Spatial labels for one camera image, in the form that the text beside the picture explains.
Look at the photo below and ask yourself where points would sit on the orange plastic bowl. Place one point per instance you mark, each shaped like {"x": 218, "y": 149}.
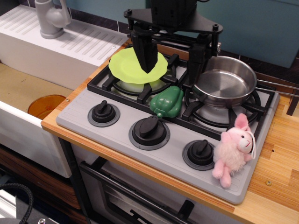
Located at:
{"x": 43, "y": 106}

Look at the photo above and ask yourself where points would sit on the black stove grate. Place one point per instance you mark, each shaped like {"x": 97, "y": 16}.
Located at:
{"x": 194, "y": 115}

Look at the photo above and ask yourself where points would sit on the pink stuffed rabbit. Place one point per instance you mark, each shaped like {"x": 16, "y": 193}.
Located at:
{"x": 237, "y": 147}

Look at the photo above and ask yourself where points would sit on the black left stove knob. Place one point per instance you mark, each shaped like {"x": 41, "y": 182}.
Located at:
{"x": 103, "y": 114}

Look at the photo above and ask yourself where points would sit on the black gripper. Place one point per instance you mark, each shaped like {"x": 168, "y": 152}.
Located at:
{"x": 173, "y": 16}

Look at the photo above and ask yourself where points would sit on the toy oven door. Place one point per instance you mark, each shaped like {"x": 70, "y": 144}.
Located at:
{"x": 129, "y": 198}

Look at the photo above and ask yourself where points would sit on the grey toy stove top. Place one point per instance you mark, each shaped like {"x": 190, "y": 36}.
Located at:
{"x": 211, "y": 140}

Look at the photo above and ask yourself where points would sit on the light green plastic plate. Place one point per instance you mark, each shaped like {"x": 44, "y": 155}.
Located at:
{"x": 124, "y": 65}

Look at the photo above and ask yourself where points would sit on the black stove knob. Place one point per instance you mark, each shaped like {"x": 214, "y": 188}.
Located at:
{"x": 149, "y": 134}
{"x": 198, "y": 154}
{"x": 103, "y": 114}

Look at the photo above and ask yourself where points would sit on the green toy bell pepper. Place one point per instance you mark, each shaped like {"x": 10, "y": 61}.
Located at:
{"x": 168, "y": 103}

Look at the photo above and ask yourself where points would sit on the white toy sink unit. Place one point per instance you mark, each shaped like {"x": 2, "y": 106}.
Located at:
{"x": 32, "y": 67}

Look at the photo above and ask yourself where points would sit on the stainless steel pot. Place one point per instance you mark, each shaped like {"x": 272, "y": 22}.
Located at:
{"x": 228, "y": 82}

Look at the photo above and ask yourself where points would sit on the black middle stove knob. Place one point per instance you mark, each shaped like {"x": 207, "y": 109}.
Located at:
{"x": 149, "y": 134}

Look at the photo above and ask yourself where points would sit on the grey toy faucet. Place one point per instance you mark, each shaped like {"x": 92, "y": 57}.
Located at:
{"x": 52, "y": 20}

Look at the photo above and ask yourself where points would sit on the black right stove knob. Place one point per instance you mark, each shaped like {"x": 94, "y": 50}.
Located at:
{"x": 198, "y": 154}

